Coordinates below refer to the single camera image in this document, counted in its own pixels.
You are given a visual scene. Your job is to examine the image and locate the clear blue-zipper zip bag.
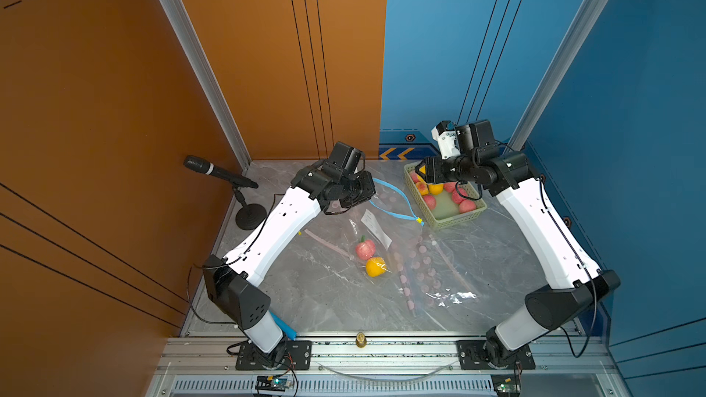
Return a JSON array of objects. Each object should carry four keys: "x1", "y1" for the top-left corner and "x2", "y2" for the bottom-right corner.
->
[{"x1": 303, "y1": 178, "x2": 424, "y2": 278}]

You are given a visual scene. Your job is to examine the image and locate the pink red peach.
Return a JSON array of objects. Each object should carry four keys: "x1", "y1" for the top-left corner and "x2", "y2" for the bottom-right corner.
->
[{"x1": 355, "y1": 239, "x2": 376, "y2": 261}]

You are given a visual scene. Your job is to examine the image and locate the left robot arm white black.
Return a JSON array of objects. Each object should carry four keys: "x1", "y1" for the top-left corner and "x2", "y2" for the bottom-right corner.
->
[{"x1": 202, "y1": 142, "x2": 375, "y2": 368}]

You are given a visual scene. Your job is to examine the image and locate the brass knob on rail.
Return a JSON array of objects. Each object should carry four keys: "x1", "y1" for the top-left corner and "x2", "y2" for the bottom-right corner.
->
[{"x1": 355, "y1": 332, "x2": 368, "y2": 348}]

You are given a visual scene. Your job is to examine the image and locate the right green circuit board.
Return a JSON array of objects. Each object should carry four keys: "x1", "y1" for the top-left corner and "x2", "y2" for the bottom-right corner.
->
[{"x1": 491, "y1": 375, "x2": 521, "y2": 397}]

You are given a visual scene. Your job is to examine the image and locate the left green circuit board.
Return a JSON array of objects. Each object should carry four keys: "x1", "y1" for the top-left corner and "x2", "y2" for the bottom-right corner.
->
[{"x1": 254, "y1": 375, "x2": 294, "y2": 396}]

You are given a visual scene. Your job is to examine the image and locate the green plastic fruit basket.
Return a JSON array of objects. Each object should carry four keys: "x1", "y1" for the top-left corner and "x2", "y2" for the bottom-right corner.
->
[{"x1": 404, "y1": 163, "x2": 487, "y2": 230}]

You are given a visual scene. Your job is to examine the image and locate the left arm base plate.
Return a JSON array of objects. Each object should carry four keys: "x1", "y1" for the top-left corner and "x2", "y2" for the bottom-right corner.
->
[{"x1": 235, "y1": 340, "x2": 313, "y2": 372}]

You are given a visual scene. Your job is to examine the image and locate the pink-dotted zip bag near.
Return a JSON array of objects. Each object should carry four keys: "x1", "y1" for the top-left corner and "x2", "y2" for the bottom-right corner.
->
[{"x1": 389, "y1": 233, "x2": 479, "y2": 316}]

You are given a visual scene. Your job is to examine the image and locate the blue handheld microphone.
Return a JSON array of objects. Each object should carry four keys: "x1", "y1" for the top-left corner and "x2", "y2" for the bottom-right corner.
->
[{"x1": 270, "y1": 312, "x2": 298, "y2": 340}]

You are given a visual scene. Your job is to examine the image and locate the green circuit board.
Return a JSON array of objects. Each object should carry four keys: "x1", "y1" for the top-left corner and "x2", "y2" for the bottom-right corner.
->
[
  {"x1": 254, "y1": 375, "x2": 294, "y2": 396},
  {"x1": 491, "y1": 375, "x2": 521, "y2": 397}
]

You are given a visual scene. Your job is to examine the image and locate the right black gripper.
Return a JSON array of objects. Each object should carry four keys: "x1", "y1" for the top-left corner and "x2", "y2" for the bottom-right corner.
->
[{"x1": 414, "y1": 154, "x2": 480, "y2": 184}]

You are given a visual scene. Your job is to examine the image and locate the pink peach basket centre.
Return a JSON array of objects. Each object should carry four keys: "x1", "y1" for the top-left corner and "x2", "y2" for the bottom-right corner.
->
[{"x1": 450, "y1": 189, "x2": 467, "y2": 204}]

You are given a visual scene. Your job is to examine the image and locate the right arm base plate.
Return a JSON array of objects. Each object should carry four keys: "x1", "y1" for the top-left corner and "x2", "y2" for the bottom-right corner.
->
[{"x1": 456, "y1": 339, "x2": 536, "y2": 371}]

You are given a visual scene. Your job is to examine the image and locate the aluminium front rail frame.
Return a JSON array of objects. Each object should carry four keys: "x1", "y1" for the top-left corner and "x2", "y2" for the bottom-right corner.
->
[{"x1": 146, "y1": 333, "x2": 630, "y2": 396}]

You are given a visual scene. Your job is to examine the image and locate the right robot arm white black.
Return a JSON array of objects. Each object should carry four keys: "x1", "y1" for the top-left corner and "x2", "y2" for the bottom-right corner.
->
[{"x1": 415, "y1": 121, "x2": 621, "y2": 369}]

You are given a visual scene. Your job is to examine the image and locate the black microphone on stand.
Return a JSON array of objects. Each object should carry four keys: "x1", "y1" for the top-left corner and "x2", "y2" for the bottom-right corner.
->
[{"x1": 183, "y1": 155, "x2": 268, "y2": 231}]

